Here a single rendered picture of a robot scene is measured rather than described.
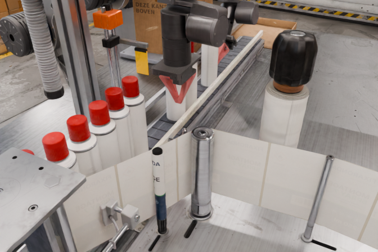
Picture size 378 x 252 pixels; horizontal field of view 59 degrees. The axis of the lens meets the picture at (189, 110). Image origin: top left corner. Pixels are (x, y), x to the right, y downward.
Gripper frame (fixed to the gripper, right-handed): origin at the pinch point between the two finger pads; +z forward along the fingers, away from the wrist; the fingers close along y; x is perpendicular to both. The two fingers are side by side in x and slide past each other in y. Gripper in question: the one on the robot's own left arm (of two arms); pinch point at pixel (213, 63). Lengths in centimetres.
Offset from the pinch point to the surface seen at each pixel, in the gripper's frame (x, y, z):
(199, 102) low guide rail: -14.1, 4.2, 14.6
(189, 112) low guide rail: -18.6, 4.1, 18.2
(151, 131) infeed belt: -22.5, -3.1, 25.7
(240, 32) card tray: 53, -10, -31
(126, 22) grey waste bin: 157, -152, -62
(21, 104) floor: 99, -183, 37
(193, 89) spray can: -17.0, 2.6, 11.8
